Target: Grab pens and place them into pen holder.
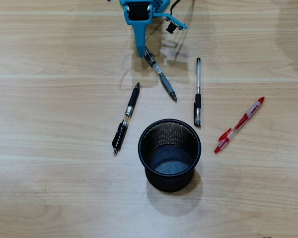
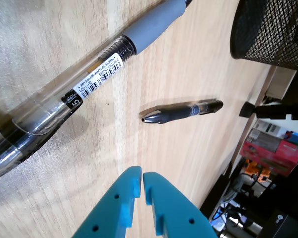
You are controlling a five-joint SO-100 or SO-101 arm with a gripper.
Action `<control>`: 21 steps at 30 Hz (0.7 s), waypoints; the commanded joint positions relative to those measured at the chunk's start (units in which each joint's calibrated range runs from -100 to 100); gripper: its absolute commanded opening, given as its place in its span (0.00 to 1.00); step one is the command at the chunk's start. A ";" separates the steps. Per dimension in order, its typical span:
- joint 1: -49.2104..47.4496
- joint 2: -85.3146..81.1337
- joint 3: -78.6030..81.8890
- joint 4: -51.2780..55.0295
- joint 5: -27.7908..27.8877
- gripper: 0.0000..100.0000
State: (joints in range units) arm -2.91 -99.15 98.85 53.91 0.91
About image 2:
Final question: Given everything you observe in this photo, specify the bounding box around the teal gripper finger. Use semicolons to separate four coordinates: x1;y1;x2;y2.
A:
143;171;219;238
72;166;143;238

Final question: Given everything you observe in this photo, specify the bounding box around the black gel pen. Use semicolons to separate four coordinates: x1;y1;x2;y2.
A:
138;99;224;125

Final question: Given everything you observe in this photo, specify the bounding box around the clear pen with gray grip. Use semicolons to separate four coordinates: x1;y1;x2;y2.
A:
0;0;192;183

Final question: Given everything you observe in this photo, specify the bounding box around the black mesh pen holder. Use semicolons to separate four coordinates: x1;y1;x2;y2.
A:
229;0;298;71

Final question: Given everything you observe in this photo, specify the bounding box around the orange object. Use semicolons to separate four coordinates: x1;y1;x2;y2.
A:
243;158;274;183

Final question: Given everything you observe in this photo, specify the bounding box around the black box with logo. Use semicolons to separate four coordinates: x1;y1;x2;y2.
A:
260;208;298;238

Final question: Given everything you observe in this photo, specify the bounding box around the red cardboard box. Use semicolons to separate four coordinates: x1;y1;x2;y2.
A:
239;137;298;177

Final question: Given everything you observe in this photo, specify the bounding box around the white device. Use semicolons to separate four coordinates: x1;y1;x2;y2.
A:
252;119;289;136

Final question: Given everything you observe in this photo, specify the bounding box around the black stand leg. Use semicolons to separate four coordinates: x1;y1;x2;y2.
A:
239;101;298;121

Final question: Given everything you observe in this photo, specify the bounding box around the gray cable bundle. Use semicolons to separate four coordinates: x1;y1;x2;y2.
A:
221;173;254;211

